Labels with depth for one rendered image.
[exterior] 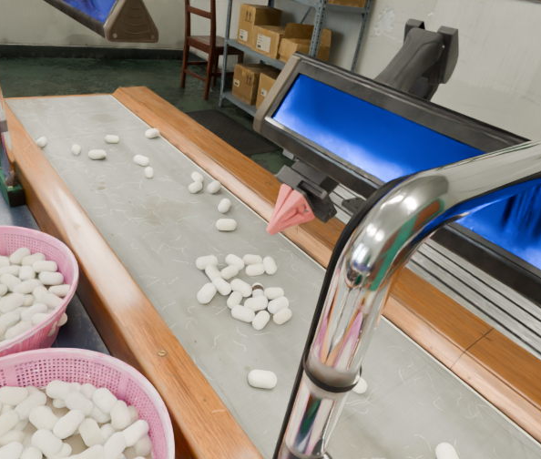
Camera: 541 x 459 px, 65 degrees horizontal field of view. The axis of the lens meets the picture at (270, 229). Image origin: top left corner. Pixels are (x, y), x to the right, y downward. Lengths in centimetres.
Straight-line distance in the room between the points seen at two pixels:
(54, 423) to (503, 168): 47
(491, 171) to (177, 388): 41
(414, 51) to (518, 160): 63
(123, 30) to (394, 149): 49
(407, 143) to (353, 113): 5
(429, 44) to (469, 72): 191
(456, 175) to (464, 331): 54
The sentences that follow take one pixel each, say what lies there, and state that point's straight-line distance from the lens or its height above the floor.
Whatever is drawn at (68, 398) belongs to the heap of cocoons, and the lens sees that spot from 54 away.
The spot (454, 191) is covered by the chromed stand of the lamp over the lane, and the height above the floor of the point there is 112.
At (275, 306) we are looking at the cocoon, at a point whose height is 76.
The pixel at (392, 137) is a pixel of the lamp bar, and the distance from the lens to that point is 32.
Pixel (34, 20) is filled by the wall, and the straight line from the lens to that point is 498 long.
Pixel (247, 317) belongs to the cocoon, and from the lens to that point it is 61.
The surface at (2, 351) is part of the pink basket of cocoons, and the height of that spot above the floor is 76.
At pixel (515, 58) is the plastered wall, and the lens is 265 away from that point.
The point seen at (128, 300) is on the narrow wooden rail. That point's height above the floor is 76.
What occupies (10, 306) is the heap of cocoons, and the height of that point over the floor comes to 74.
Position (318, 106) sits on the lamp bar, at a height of 108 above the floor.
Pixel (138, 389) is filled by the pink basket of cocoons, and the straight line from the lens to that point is 52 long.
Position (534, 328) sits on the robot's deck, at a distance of 96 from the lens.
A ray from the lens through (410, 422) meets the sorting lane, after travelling 58.
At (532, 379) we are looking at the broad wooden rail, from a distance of 69.
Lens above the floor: 118
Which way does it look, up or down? 32 degrees down
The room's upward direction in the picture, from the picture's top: 11 degrees clockwise
